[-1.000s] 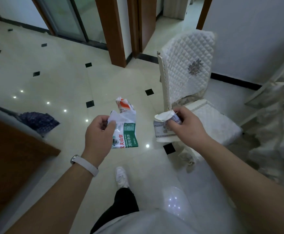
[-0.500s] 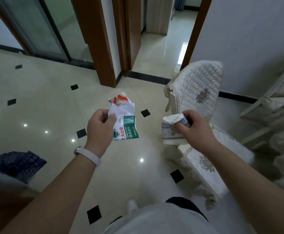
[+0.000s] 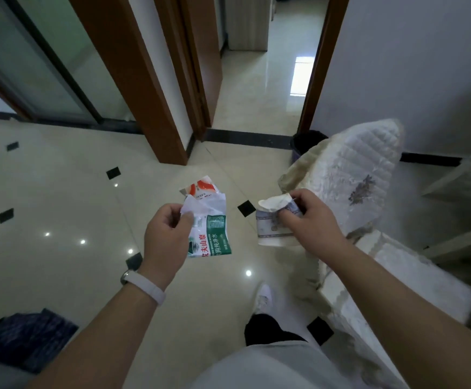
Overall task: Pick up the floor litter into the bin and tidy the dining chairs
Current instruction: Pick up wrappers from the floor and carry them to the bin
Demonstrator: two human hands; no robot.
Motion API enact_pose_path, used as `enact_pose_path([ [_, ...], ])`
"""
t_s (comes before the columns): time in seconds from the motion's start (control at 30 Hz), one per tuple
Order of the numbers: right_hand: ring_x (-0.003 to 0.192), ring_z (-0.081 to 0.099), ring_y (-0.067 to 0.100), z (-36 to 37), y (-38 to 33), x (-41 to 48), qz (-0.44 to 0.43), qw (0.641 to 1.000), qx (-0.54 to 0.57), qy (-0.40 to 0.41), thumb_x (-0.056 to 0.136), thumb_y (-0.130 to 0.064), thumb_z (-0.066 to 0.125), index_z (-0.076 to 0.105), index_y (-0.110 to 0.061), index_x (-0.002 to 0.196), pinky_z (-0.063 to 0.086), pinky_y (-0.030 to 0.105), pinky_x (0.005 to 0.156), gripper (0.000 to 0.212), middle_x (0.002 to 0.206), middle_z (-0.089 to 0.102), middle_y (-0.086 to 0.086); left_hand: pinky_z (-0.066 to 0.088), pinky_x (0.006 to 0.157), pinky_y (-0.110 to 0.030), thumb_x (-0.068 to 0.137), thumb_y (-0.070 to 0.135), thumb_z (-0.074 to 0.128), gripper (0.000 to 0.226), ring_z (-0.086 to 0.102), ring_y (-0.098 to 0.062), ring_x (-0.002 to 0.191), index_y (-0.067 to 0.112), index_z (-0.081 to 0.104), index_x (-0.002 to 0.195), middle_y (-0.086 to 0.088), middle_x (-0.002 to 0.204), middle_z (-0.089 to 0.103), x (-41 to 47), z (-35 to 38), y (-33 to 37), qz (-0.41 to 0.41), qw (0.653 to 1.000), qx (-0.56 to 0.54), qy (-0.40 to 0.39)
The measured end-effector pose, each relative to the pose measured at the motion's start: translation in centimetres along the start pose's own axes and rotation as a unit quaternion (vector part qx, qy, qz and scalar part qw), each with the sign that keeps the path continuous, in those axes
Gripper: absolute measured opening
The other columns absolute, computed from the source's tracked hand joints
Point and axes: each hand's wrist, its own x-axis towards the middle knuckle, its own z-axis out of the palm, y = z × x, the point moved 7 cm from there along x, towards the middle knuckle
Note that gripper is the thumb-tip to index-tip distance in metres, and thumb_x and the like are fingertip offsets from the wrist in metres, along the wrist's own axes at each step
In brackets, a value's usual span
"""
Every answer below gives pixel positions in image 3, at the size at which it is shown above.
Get brown wooden pillar trim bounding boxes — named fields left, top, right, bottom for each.
left=67, top=0, right=189, bottom=166

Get black baseboard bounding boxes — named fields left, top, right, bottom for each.
left=0, top=109, right=463, bottom=166

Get green white wrapper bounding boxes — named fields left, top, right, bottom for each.
left=178, top=175, right=232, bottom=258

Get white shirt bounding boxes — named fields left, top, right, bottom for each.
left=188, top=340, right=354, bottom=389

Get person's right forearm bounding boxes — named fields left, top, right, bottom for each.
left=326, top=246, right=471, bottom=389

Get black purple waste bin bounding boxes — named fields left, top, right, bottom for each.
left=290, top=130, right=329, bottom=165

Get person's left hand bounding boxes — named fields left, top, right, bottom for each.
left=138, top=203, right=195, bottom=291

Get dark blue cloth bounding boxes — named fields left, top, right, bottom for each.
left=0, top=307, right=79, bottom=375

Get white right sneaker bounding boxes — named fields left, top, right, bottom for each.
left=253, top=283, right=275, bottom=317

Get person's right hand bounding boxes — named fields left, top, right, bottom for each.
left=277, top=188, right=356, bottom=266

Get brown doorway frame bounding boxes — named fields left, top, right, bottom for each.
left=154, top=0, right=351, bottom=140

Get black trousers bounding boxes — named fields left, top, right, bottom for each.
left=244, top=313, right=307, bottom=347

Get person's left forearm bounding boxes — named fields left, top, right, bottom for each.
left=29, top=281, right=159, bottom=389

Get smartwatch with white band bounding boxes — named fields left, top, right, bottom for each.
left=120, top=269, right=166, bottom=306

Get cream quilted cover chair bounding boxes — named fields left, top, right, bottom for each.
left=419, top=133, right=471, bottom=266
left=277, top=118, right=471, bottom=389

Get glass sliding door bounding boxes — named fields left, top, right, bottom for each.
left=0, top=0, right=139, bottom=132

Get grey white carton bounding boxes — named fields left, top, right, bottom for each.
left=255, top=193, right=304, bottom=247

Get beige hallway cabinet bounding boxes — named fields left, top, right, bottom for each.
left=223, top=0, right=272, bottom=52

